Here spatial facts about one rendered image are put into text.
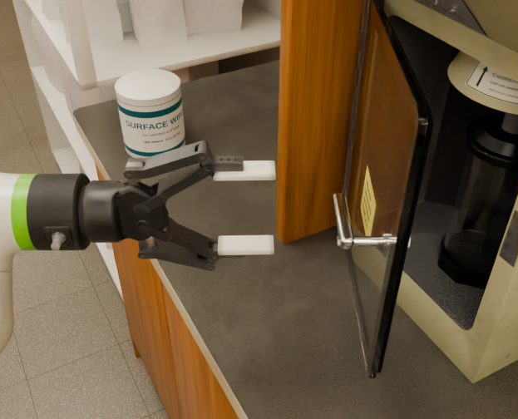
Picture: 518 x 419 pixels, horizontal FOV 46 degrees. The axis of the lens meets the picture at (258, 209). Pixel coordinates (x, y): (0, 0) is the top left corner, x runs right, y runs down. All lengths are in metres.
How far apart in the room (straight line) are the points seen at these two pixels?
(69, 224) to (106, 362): 1.44
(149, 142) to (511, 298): 0.76
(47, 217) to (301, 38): 0.41
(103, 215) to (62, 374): 1.46
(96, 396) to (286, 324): 1.20
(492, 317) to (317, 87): 0.40
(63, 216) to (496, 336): 0.56
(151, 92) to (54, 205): 0.55
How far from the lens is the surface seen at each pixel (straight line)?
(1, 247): 0.76
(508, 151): 0.80
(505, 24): 0.59
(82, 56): 1.63
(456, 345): 0.91
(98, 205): 0.71
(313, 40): 0.88
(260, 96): 1.49
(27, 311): 2.36
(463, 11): 0.64
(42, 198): 0.72
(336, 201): 0.73
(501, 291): 0.79
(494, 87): 0.74
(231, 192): 1.18
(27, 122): 3.43
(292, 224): 1.04
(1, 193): 0.74
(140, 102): 1.21
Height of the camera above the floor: 1.66
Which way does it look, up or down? 39 degrees down
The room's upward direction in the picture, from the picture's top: straight up
